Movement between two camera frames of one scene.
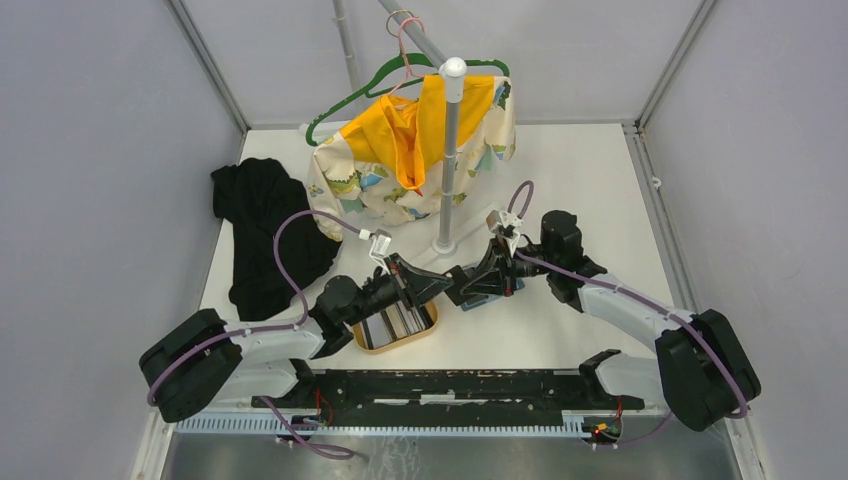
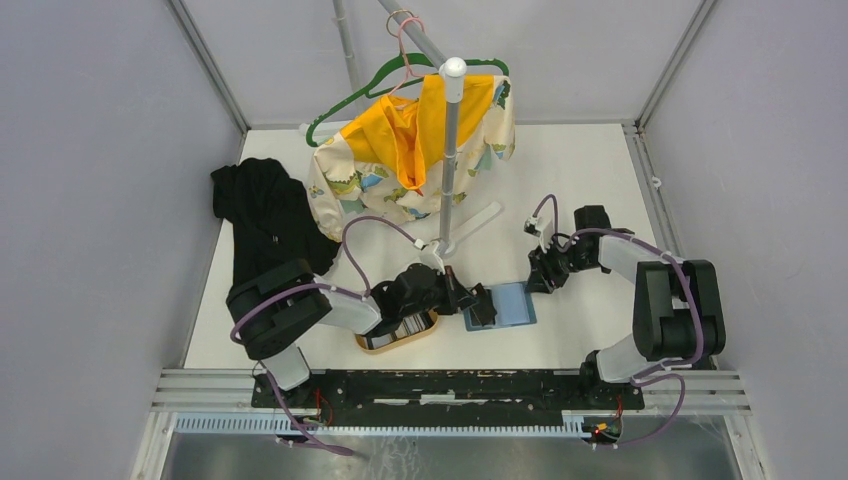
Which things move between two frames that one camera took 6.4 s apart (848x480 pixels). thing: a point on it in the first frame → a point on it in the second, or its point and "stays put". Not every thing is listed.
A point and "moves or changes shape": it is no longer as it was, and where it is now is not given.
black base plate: (451, 393) stays put
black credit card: (459, 279) moves or changes shape
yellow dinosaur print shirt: (387, 162) stays put
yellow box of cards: (394, 325) stays put
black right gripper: (488, 277) → (542, 270)
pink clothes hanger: (405, 57) stays put
